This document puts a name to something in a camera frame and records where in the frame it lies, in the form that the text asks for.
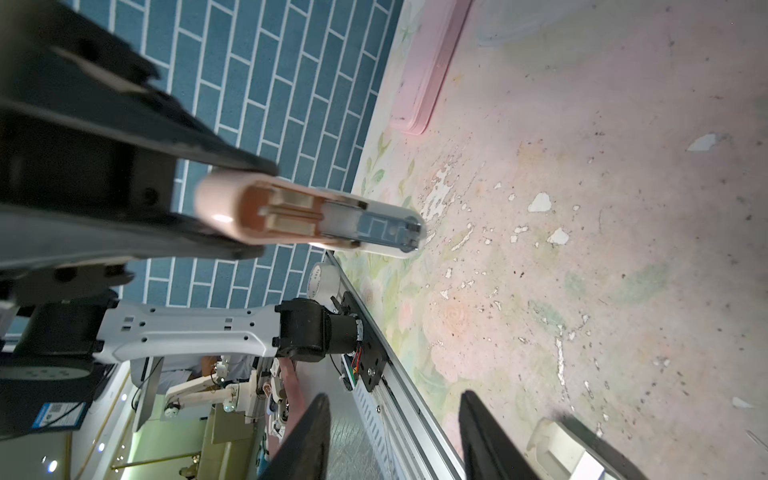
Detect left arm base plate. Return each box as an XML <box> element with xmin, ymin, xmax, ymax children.
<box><xmin>341</xmin><ymin>291</ymin><xmax>390</xmax><ymax>393</ymax></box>

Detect staple box sleeve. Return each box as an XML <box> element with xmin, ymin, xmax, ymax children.
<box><xmin>524</xmin><ymin>416</ymin><xmax>647</xmax><ymax>479</ymax></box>

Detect pink stapler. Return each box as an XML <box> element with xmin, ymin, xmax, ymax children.
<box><xmin>194</xmin><ymin>169</ymin><xmax>428</xmax><ymax>259</ymax></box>

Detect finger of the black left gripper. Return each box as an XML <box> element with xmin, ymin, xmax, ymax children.
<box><xmin>1</xmin><ymin>1</ymin><xmax>278</xmax><ymax>176</ymax></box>
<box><xmin>1</xmin><ymin>204</ymin><xmax>264</xmax><ymax>270</ymax></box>

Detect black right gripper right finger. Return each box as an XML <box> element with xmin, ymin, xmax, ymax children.
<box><xmin>458</xmin><ymin>390</ymin><xmax>538</xmax><ymax>480</ymax></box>

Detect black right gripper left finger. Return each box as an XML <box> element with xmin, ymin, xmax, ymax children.
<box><xmin>258</xmin><ymin>393</ymin><xmax>331</xmax><ymax>480</ymax></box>

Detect pink flat case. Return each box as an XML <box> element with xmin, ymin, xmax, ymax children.
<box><xmin>390</xmin><ymin>0</ymin><xmax>472</xmax><ymax>135</ymax></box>

